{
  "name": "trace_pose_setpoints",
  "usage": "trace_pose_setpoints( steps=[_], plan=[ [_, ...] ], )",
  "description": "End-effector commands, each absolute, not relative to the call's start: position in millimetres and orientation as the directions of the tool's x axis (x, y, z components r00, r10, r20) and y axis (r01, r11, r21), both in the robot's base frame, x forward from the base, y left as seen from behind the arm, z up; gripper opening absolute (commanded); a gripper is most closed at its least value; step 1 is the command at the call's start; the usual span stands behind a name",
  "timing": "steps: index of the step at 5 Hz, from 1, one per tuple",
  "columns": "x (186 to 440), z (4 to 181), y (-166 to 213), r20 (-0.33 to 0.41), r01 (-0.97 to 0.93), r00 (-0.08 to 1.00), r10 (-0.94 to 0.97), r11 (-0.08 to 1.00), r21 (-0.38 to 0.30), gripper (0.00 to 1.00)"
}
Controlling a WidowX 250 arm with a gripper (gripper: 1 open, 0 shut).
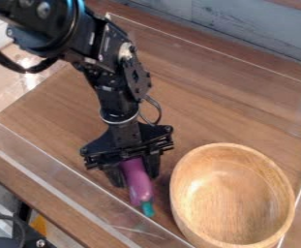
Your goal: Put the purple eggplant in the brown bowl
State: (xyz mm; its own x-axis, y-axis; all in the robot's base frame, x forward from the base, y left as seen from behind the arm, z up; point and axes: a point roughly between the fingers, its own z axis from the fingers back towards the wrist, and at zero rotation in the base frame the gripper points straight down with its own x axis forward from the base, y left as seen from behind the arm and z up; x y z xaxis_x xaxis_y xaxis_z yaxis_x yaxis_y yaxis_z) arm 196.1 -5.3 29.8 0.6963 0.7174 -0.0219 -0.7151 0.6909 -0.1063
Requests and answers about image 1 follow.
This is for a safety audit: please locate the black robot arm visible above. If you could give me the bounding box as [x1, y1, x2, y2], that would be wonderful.
[0, 0, 174, 187]

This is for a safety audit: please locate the black device lower left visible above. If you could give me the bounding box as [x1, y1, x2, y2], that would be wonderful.
[0, 224, 59, 248]

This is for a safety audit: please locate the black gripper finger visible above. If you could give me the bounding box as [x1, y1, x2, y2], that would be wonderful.
[144, 154, 160, 179]
[105, 164, 126, 188]

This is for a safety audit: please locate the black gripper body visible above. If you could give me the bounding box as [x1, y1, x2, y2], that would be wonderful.
[81, 122, 174, 170]

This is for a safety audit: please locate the purple toy eggplant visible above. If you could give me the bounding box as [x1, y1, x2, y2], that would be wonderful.
[121, 158, 155, 217]

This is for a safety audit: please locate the clear acrylic front wall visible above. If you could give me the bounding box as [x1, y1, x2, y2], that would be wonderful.
[0, 123, 194, 248]

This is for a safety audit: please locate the black cable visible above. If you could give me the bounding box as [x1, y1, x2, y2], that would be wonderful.
[138, 94, 163, 127]

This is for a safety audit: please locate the brown wooden bowl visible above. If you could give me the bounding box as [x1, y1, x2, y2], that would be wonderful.
[170, 142, 295, 248]

